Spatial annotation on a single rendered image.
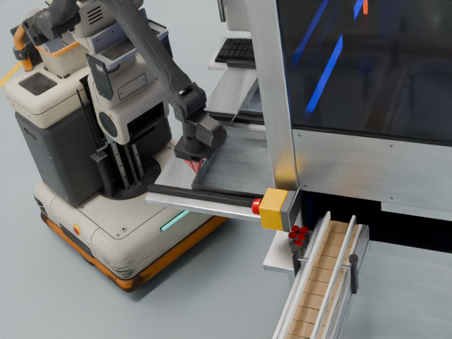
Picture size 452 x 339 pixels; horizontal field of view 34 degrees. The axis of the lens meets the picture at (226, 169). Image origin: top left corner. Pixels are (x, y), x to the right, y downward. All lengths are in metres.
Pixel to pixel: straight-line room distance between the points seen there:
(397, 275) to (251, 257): 1.20
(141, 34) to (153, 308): 1.38
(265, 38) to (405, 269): 0.71
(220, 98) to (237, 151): 0.28
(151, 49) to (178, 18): 2.86
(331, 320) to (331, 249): 0.20
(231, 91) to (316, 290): 0.91
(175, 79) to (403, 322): 0.88
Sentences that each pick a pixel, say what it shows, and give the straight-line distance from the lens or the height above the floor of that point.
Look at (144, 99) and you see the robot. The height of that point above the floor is 0.79.
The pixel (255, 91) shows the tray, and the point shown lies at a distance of 2.34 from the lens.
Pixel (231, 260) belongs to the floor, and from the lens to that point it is 3.02.
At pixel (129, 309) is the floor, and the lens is 2.96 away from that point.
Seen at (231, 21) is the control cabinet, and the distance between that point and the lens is 2.81.
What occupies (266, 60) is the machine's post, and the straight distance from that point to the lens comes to 1.56.
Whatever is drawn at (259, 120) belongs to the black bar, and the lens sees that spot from 2.19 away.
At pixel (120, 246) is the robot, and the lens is 2.80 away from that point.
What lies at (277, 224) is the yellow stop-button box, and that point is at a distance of 1.74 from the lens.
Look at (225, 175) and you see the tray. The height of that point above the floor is 0.88.
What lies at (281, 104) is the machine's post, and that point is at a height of 1.27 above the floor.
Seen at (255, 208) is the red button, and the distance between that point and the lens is 1.75.
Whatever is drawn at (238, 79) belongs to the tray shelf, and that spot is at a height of 0.88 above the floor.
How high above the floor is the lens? 2.22
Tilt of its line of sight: 40 degrees down
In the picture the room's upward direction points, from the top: 12 degrees counter-clockwise
